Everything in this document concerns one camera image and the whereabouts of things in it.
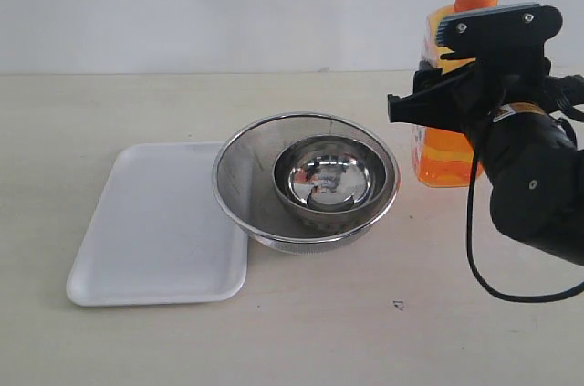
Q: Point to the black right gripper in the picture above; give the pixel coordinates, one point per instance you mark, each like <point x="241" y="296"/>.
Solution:
<point x="508" y="90"/>

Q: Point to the orange pump soap bottle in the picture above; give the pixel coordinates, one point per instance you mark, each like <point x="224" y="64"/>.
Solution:
<point x="443" y="158"/>

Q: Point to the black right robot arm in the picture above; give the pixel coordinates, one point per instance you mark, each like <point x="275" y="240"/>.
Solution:
<point x="537" y="186"/>

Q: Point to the small stainless steel bowl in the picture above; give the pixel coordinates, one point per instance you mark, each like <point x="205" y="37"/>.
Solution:
<point x="332" y="182"/>

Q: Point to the steel mesh colander basin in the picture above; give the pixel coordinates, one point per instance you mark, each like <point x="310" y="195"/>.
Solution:
<point x="243" y="187"/>

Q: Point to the white rectangular plastic tray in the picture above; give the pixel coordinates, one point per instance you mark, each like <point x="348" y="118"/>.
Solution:
<point x="157" y="235"/>

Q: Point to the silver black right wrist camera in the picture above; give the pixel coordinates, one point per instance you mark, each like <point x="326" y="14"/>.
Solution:
<point x="476" y="32"/>

